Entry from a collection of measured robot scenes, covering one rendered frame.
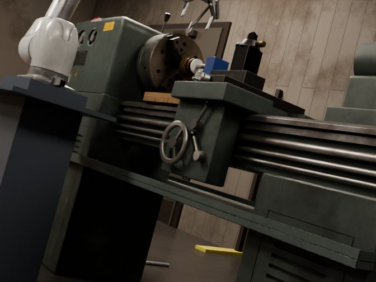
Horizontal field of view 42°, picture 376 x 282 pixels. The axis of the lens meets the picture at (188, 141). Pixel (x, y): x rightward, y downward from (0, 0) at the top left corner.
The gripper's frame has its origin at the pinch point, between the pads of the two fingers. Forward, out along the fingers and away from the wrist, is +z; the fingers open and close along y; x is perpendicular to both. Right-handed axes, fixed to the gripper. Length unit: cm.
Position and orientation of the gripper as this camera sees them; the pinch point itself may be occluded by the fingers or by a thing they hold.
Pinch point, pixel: (194, 20)
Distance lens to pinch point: 245.9
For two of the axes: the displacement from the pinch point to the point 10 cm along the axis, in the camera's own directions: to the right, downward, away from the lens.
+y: 8.7, 4.2, 2.6
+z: -3.9, 9.1, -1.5
